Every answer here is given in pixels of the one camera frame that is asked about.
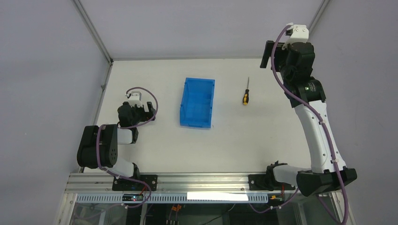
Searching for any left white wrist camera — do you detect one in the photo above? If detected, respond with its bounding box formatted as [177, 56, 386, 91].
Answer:
[126, 91, 143, 108]

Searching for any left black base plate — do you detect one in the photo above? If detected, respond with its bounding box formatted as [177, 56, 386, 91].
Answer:
[112, 174, 158, 191]

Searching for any aluminium mounting rail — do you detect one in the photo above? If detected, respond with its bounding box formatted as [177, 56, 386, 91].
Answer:
[64, 172, 346, 195]

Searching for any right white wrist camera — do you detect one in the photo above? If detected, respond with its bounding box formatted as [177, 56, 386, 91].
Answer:
[282, 23, 309, 50]

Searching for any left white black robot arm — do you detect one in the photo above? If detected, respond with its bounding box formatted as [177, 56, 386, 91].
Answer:
[77, 102, 155, 180]

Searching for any perforated cable duct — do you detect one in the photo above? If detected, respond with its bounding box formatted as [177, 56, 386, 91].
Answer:
[77, 192, 268, 204]

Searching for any blue plastic bin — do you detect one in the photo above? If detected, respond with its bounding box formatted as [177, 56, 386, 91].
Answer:
[179, 77, 215, 129]

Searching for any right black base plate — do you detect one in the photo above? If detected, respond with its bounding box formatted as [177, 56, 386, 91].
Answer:
[248, 173, 295, 191]

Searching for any black yellow handled screwdriver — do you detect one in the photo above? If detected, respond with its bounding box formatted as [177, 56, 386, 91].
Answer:
[242, 77, 250, 105]

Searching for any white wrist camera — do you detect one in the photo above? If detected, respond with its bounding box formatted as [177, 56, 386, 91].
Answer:
[282, 23, 309, 50]
[126, 91, 143, 108]

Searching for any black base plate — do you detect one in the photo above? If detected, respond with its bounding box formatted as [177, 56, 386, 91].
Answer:
[248, 173, 295, 191]
[112, 174, 158, 191]

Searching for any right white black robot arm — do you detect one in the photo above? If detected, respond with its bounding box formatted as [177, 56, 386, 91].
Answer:
[260, 40, 358, 197]

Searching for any aluminium frame post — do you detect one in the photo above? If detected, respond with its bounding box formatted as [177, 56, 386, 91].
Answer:
[72, 0, 113, 64]

